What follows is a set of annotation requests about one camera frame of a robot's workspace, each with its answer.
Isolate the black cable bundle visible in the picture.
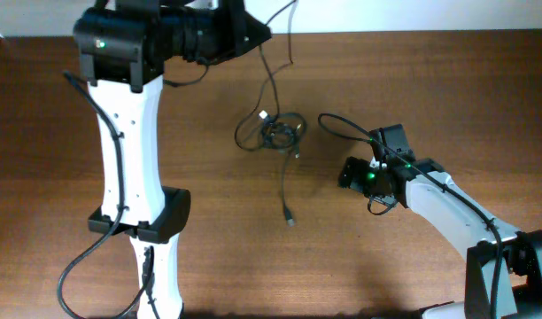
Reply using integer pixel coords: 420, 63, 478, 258
259, 111, 308, 154

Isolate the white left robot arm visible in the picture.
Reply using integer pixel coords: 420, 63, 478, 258
72, 1, 271, 318

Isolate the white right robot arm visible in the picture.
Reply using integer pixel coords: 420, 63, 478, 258
338, 125, 542, 318

